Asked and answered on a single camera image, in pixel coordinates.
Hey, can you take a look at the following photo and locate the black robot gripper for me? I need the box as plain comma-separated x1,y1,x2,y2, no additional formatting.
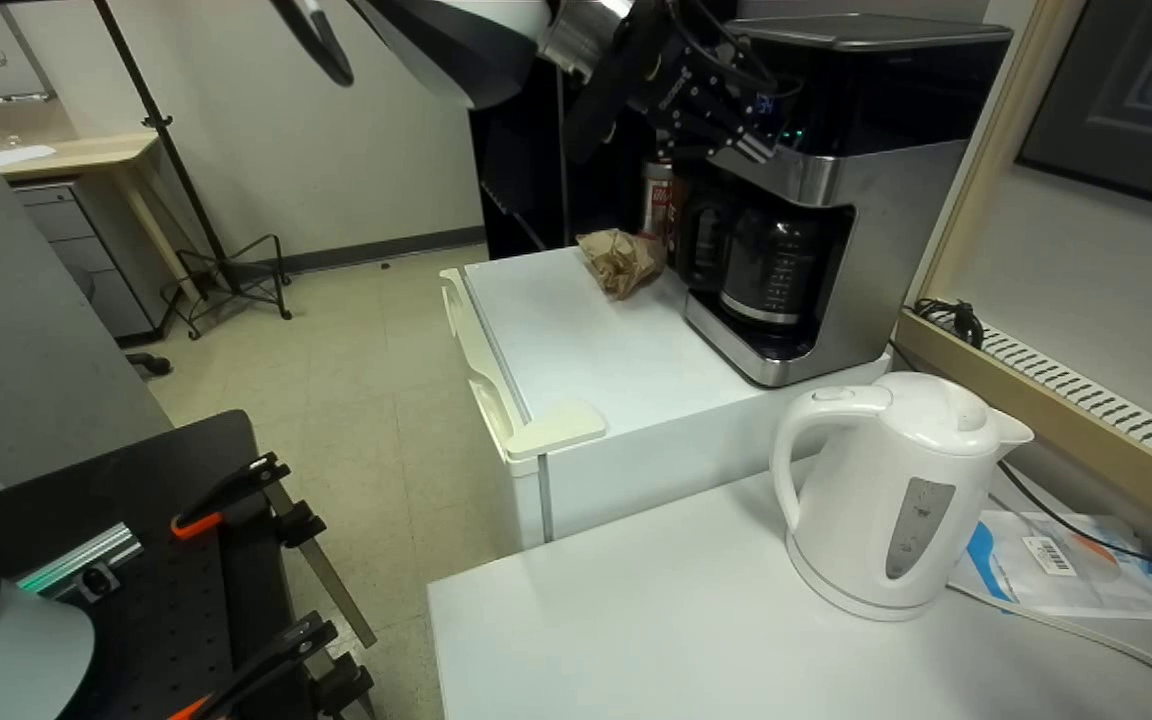
570,0,797,169

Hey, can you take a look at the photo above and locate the black and silver coffee maker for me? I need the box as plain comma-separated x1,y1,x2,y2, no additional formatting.
677,13,1017,390

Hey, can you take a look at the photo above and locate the glass coffee carafe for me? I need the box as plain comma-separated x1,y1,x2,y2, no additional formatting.
712,202,831,333

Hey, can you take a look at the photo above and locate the red sauce bottle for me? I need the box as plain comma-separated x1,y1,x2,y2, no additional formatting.
639,154,683,253

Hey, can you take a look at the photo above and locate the brown plush toy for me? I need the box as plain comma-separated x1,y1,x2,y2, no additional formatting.
570,225,668,302

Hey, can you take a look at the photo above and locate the tall black cabinet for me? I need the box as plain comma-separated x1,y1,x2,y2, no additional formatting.
464,57,686,263

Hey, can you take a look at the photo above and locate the white mini fridge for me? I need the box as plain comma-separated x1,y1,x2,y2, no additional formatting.
434,242,894,550

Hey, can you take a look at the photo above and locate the dark framed window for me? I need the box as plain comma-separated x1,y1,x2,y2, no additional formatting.
1017,0,1152,221

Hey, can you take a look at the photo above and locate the white electric kettle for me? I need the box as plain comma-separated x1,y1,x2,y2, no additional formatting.
767,366,1038,624

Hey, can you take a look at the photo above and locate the white radiator vent grille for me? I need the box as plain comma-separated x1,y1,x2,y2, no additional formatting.
973,322,1152,488

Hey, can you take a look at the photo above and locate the black tripod stand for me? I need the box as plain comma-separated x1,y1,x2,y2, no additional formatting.
90,0,294,338

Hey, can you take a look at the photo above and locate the clear plastic bag with papers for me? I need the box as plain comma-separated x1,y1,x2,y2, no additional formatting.
960,506,1152,629

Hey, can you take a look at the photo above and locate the black orange bar clamp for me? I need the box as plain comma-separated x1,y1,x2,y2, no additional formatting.
165,446,328,550
165,608,375,720

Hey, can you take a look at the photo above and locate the light wooden desk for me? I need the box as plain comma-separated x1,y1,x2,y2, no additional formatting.
0,124,211,312

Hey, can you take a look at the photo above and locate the grey filing cabinet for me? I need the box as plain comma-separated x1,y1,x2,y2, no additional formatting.
8,175,167,343

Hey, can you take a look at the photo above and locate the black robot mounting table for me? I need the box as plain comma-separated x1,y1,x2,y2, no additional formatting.
0,408,302,720

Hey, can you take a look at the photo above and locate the grey partition panel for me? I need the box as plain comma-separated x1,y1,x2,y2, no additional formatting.
0,78,177,490

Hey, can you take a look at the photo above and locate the green white striped strip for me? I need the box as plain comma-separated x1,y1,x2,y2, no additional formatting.
11,518,146,608

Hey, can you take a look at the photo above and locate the grey dome with black cap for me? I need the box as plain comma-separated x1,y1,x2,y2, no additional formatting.
0,525,101,720

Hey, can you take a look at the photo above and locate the black coiled cable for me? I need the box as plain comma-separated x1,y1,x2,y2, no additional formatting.
913,296,989,350

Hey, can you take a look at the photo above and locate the grey kettle power cable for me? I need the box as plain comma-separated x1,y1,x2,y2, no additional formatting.
943,578,1152,714

